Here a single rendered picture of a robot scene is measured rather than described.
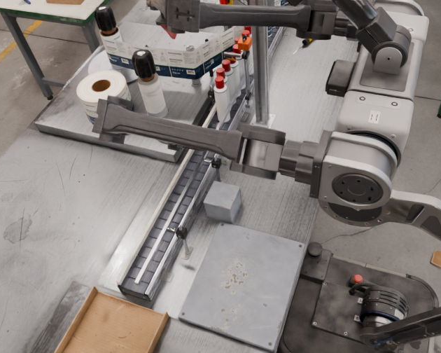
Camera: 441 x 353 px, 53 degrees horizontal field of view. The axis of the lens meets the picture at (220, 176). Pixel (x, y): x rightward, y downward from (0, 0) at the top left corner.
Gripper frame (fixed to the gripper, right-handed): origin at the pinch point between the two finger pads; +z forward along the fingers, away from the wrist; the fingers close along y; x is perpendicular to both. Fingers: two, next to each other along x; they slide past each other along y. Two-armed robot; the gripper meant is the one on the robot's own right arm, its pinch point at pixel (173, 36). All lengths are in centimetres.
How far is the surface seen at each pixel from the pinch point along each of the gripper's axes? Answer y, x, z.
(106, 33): -12.3, -39.7, 12.3
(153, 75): 10.5, -5.8, 11.3
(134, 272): 80, 16, 30
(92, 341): 103, 12, 35
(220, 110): 9.8, 20.1, 23.9
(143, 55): 11.6, -7.3, 1.4
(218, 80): 8.0, 20.2, 10.3
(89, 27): -64, -93, 50
